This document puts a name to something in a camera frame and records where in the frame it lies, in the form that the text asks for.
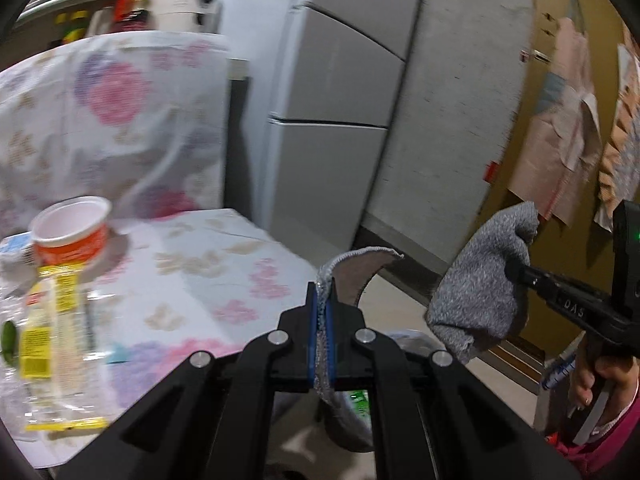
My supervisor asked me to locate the clear plastic food tray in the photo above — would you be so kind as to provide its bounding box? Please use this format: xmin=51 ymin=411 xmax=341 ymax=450
xmin=1 ymin=264 xmax=114 ymax=441

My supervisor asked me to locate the small blue paper scrap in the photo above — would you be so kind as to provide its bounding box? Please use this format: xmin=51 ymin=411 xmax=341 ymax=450
xmin=106 ymin=344 xmax=129 ymax=365

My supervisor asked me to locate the white grey-edged dish cloth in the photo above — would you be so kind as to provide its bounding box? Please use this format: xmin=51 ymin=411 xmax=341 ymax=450
xmin=314 ymin=246 xmax=404 ymax=405

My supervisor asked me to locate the orange white instant noodle cup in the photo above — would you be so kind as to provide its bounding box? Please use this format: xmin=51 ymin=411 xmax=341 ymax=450
xmin=29 ymin=196 xmax=112 ymax=266

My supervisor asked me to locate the green cucumber piece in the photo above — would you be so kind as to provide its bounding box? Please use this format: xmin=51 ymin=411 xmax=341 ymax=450
xmin=1 ymin=321 xmax=18 ymax=367

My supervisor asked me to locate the small blue white milk carton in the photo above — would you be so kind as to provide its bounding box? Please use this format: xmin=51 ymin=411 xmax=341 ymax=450
xmin=0 ymin=232 xmax=35 ymax=270

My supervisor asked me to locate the white rice cooker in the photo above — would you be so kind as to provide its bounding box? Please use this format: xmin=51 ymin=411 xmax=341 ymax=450
xmin=150 ymin=0 xmax=222 ymax=34

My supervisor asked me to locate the person right hand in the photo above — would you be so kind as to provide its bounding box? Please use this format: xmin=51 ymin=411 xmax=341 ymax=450
xmin=566 ymin=336 xmax=640 ymax=421

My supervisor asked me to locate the yellow labelled plastic food bag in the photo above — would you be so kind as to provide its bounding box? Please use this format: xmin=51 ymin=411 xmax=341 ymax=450
xmin=18 ymin=263 xmax=110 ymax=434

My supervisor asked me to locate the grey knit sock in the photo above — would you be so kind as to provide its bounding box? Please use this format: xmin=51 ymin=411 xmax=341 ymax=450
xmin=426 ymin=202 xmax=539 ymax=364

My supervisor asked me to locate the grey refrigerator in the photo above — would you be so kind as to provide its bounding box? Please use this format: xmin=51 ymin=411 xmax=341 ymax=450
xmin=220 ymin=0 xmax=420 ymax=264

